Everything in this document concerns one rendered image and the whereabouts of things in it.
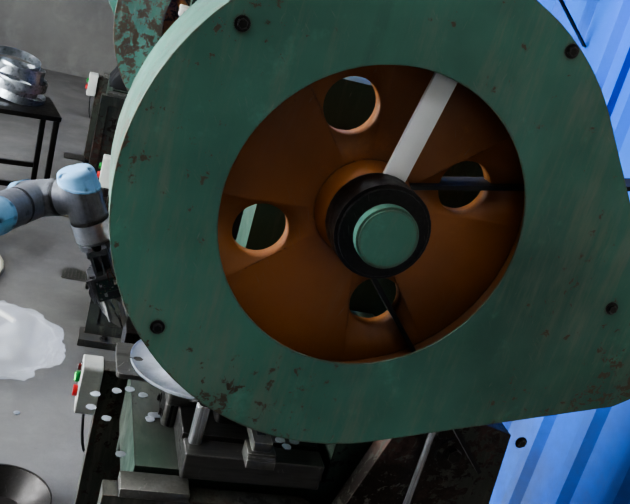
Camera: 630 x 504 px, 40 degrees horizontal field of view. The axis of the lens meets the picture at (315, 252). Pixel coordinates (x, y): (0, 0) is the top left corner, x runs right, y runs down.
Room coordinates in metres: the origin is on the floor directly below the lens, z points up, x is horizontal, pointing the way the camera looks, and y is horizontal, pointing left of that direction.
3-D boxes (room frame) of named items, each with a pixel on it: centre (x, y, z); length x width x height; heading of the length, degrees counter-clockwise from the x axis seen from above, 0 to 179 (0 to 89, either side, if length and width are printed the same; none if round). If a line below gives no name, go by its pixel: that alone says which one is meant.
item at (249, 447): (1.60, 0.01, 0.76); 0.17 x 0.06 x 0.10; 18
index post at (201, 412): (1.55, 0.13, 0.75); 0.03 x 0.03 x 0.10; 18
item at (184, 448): (1.76, 0.06, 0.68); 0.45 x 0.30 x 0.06; 18
